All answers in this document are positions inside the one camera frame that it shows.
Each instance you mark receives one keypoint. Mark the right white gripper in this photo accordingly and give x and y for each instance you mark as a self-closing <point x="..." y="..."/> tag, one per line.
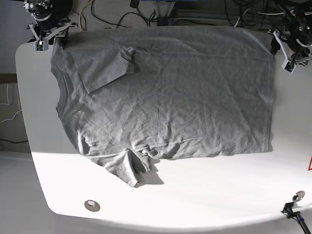
<point x="43" y="39"/>

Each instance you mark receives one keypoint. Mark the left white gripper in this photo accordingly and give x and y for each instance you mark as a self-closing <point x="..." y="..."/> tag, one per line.
<point x="296" y="47"/>

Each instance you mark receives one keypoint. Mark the grey T-shirt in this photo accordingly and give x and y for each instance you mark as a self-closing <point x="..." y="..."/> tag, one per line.
<point x="131" y="95"/>

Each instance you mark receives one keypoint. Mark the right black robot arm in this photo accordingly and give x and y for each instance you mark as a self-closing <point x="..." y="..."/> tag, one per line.
<point x="52" y="21"/>

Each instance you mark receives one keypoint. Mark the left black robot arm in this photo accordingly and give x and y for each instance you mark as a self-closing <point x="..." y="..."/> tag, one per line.
<point x="297" y="16"/>

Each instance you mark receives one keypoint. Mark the red triangle warning sticker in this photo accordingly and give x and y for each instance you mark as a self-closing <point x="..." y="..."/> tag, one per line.
<point x="310" y="165"/>

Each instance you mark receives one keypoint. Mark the silver round table grommet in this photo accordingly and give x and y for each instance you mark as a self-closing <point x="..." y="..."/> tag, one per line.
<point x="298" y="196"/>

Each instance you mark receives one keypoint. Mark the silver round table insert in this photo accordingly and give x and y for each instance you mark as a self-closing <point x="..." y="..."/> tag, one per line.
<point x="92" y="205"/>

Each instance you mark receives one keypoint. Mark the aluminium frame post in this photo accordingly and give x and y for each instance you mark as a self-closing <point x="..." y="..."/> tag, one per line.
<point x="163" y="9"/>

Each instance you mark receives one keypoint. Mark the black camera clamp mount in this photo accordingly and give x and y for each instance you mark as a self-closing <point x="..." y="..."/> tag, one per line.
<point x="290" y="214"/>

